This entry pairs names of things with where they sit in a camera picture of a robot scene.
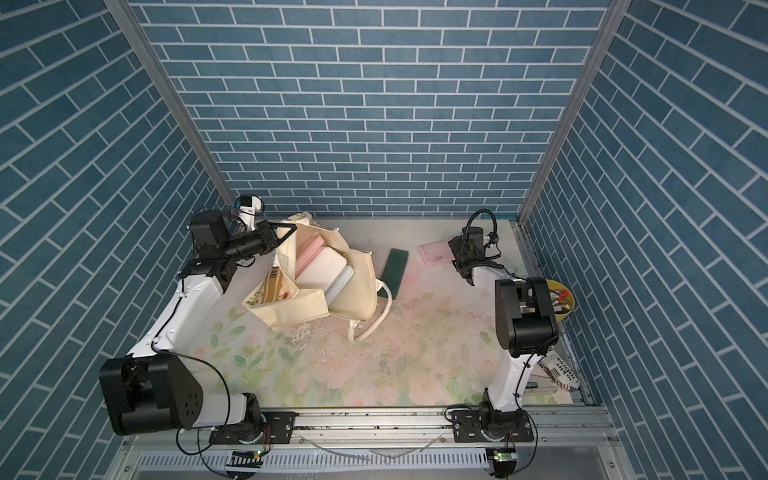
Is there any white pencil case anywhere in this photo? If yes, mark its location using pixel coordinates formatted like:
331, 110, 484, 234
296, 247, 348, 291

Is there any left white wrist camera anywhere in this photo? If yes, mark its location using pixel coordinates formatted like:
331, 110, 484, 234
233, 195, 265, 231

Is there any light blue case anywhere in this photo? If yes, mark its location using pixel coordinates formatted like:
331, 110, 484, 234
324, 265, 354, 305

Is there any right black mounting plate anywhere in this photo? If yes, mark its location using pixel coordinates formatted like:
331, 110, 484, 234
443, 406, 535, 444

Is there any dark green pencil case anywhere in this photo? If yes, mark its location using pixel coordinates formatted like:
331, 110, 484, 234
379, 249, 409, 300

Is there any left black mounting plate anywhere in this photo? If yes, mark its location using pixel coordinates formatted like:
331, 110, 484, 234
209, 411, 297, 447

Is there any yellow pen holder cup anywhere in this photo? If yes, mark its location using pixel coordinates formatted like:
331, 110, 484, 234
547, 280, 576, 323

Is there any black mounting plate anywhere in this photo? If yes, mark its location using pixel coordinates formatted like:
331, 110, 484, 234
443, 406, 535, 444
209, 411, 297, 447

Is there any pink pencil case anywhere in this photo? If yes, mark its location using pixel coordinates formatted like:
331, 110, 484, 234
417, 240, 455, 266

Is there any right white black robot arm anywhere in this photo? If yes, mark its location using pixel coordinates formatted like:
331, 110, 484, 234
448, 226, 559, 436

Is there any aluminium front rail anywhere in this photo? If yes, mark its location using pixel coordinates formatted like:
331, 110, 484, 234
106, 407, 634, 479

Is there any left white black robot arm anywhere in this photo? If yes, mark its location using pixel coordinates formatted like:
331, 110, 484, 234
99, 211, 297, 444

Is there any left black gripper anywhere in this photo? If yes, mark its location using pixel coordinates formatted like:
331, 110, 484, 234
220, 223, 296, 264

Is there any white printed packet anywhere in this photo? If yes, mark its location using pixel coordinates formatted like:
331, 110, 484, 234
538, 349, 581, 392

